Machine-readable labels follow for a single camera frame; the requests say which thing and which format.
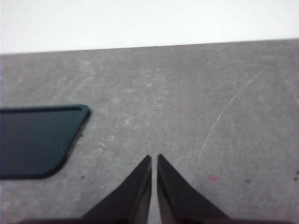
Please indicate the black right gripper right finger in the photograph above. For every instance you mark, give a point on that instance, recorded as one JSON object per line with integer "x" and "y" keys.
{"x": 177, "y": 198}

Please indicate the dark rectangular tray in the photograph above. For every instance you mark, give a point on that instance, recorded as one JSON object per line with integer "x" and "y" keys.
{"x": 35, "y": 140}

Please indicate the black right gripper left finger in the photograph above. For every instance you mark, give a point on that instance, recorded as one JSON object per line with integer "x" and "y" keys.
{"x": 135, "y": 196}

